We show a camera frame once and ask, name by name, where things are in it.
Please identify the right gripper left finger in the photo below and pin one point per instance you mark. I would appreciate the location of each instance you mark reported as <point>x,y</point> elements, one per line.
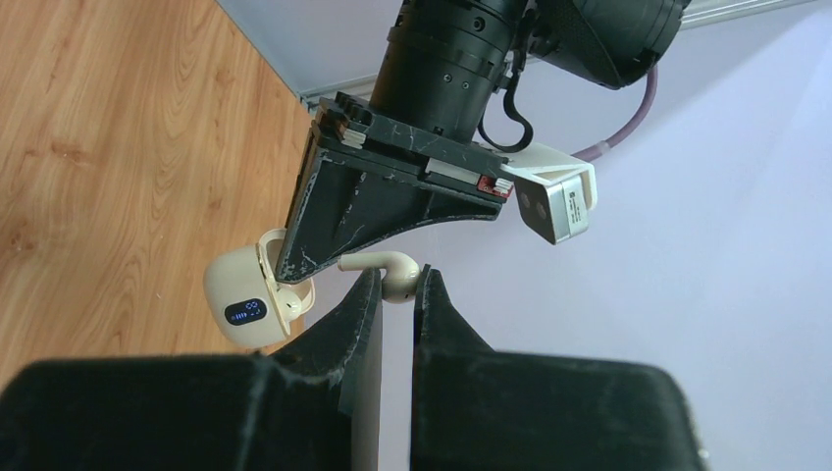
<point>314,404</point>

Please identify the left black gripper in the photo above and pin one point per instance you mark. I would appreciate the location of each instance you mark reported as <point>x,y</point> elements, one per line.
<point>343,203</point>

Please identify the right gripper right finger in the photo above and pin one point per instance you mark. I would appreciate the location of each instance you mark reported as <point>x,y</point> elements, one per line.
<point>478,408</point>

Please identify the white earbud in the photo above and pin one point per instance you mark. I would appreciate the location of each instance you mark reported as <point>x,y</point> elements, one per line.
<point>290,304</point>
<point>401,272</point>

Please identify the white earbud charging case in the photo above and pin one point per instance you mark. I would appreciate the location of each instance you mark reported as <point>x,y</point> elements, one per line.
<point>240,287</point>

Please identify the left aluminium frame post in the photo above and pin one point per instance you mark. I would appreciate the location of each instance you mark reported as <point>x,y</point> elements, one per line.
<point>361,87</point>

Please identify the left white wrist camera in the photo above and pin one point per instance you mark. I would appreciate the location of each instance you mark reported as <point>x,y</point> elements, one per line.
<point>555,191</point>

